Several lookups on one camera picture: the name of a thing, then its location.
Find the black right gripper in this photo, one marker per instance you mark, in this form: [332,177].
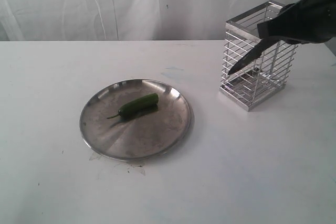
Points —
[308,21]

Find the black kitchen knife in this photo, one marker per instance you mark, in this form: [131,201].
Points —
[268,35]

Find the green chili pepper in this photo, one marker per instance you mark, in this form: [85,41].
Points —
[139,104]

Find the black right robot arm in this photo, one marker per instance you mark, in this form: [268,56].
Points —
[307,21]

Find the round steel plate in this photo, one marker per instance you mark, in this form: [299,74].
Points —
[147,133]

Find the white backdrop curtain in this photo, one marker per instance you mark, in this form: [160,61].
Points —
[23,20]

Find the chrome wire utensil holder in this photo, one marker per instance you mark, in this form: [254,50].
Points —
[263,77]

